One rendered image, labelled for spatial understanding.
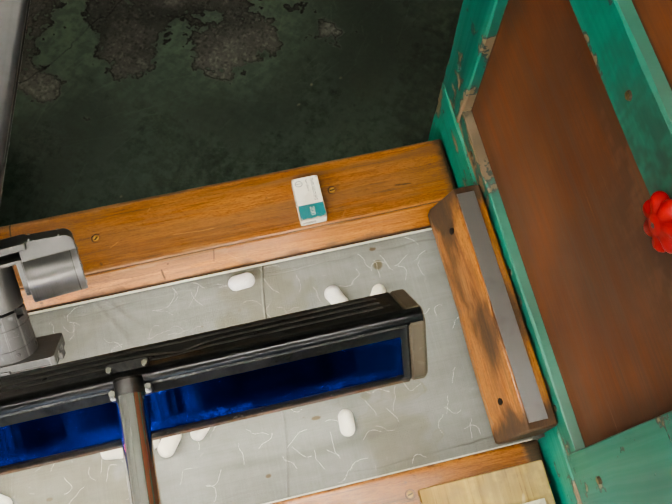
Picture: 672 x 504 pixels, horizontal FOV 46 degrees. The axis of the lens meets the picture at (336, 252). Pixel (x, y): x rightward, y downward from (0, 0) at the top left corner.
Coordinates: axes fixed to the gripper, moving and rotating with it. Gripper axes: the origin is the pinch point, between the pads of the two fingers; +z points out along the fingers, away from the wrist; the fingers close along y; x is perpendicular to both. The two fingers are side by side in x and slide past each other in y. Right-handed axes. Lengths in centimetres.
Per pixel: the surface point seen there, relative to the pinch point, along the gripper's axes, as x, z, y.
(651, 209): -38, -25, 55
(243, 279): 11.2, -7.7, 26.5
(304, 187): 15.7, -16.8, 36.7
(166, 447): -1.1, 6.3, 13.6
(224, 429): 1.1, 7.0, 20.5
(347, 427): -2.6, 8.4, 35.1
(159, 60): 128, -26, 15
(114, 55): 130, -29, 4
